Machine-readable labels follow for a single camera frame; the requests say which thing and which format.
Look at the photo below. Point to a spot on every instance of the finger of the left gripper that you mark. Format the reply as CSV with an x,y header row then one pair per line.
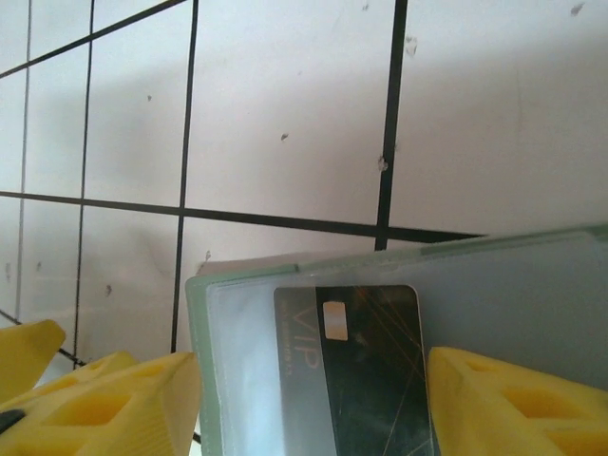
x,y
24,356
121,358

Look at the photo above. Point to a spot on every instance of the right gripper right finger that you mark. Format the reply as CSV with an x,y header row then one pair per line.
x,y
465,408

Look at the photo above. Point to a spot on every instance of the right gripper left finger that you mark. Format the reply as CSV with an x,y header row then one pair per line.
x,y
142,418

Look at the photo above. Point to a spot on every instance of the black credit card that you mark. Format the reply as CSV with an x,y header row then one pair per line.
x,y
370,380

